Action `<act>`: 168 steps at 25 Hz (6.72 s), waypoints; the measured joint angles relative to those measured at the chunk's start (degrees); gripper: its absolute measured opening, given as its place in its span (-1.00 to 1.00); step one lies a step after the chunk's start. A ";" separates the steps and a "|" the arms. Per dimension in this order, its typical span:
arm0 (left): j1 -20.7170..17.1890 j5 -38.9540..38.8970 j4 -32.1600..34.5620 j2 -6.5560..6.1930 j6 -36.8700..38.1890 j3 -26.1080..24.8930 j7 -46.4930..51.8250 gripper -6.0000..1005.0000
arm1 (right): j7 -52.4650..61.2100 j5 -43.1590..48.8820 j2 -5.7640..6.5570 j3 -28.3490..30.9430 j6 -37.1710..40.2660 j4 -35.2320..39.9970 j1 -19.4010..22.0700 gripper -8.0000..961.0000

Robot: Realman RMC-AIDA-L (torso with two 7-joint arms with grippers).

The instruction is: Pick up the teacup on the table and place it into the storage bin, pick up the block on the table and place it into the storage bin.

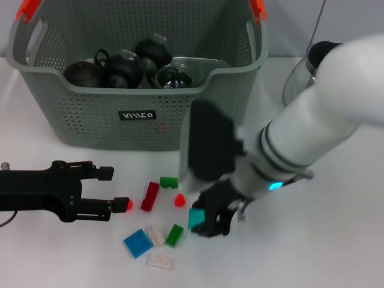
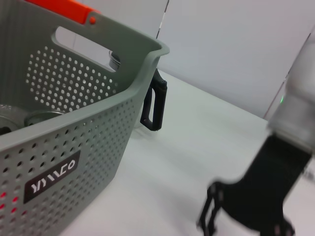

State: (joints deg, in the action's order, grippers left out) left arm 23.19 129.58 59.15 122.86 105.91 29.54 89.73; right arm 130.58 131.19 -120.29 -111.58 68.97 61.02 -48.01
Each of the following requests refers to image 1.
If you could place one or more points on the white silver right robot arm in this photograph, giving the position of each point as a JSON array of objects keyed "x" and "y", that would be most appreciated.
[{"x": 315, "y": 129}]

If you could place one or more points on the small red toy brick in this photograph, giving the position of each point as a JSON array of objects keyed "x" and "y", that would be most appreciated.
[
  {"x": 130, "y": 205},
  {"x": 179, "y": 200}
]

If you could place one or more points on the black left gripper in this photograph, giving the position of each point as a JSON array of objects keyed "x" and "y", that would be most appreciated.
[{"x": 39, "y": 189}]

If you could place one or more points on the long dark red toy brick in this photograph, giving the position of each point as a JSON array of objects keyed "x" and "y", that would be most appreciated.
[{"x": 150, "y": 196}]

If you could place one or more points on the white flat toy plate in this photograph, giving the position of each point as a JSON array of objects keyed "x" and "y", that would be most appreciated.
[{"x": 160, "y": 261}]

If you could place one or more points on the dark clay teapot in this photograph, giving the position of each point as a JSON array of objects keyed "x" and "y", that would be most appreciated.
[{"x": 81, "y": 76}]

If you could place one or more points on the blue flat toy plate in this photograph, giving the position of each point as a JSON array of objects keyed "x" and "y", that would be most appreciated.
[{"x": 138, "y": 243}]

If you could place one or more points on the teal toy plate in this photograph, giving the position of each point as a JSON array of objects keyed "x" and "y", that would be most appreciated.
[{"x": 196, "y": 217}]

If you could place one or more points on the white toy brick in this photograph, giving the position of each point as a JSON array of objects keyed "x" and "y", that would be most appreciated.
[{"x": 155, "y": 235}]

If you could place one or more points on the green sloped toy brick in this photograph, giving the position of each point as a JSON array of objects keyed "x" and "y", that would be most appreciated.
[{"x": 174, "y": 235}]

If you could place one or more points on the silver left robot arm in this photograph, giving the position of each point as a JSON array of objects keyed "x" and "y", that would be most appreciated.
[{"x": 4, "y": 165}]

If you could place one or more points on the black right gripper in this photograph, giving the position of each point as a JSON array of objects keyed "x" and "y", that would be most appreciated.
[{"x": 219, "y": 201}]

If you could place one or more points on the grey perforated storage basket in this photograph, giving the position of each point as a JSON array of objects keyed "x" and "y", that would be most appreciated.
[{"x": 150, "y": 132}]

